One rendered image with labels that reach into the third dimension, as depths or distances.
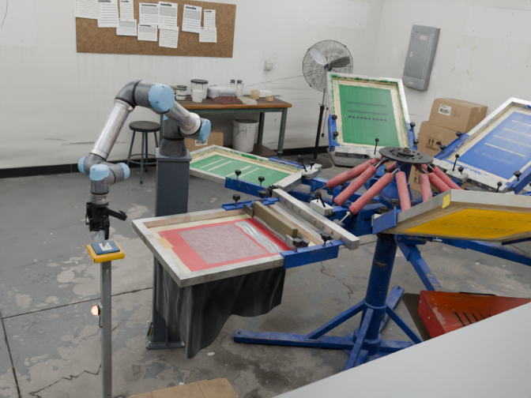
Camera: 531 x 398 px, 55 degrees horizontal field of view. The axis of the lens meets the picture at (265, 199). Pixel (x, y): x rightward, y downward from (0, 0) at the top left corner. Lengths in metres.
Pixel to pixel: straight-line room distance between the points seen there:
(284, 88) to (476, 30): 2.42
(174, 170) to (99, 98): 3.30
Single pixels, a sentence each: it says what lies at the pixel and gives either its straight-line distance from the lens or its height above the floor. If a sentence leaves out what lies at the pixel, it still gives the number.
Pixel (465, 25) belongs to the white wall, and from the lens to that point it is 6.91.
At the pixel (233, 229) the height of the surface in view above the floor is 0.96.
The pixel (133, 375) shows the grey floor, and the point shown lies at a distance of 3.12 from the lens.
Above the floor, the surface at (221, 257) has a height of 0.96.
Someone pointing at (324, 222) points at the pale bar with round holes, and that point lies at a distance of 2.54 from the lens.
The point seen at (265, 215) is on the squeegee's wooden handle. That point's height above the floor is 1.03.
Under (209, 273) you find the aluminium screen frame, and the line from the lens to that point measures 2.08.
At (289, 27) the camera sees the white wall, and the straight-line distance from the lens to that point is 6.91.
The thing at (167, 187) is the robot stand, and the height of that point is 1.03.
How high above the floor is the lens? 2.03
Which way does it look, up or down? 21 degrees down
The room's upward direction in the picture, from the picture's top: 6 degrees clockwise
